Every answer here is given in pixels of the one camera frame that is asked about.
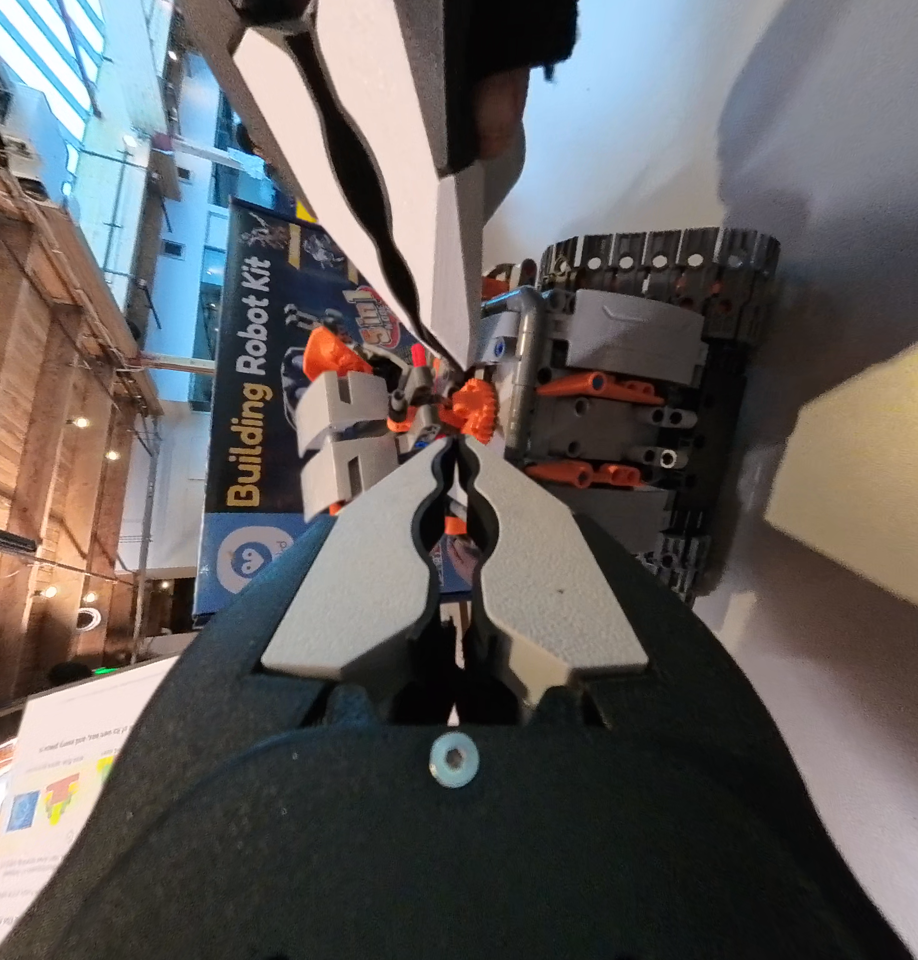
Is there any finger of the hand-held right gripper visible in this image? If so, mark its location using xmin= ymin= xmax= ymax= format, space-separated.
xmin=232 ymin=30 xmax=471 ymax=372
xmin=309 ymin=0 xmax=486 ymax=370

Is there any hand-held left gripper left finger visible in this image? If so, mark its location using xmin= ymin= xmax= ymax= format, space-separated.
xmin=261 ymin=437 xmax=460 ymax=682

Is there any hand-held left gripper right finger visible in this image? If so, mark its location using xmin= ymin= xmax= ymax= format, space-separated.
xmin=457 ymin=438 xmax=649 ymax=710

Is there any grey orange brick toy robot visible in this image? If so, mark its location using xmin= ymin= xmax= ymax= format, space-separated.
xmin=297 ymin=228 xmax=782 ymax=609

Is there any person's right hand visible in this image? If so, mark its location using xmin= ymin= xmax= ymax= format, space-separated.
xmin=480 ymin=67 xmax=531 ymax=160

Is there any dark blue robot kit box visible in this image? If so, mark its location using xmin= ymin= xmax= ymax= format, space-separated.
xmin=192 ymin=196 xmax=475 ymax=627

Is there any white instruction booklet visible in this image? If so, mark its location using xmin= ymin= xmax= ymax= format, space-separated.
xmin=0 ymin=656 xmax=178 ymax=960

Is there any white wall-mounted device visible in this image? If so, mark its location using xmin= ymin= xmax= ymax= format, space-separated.
xmin=0 ymin=82 xmax=70 ymax=204

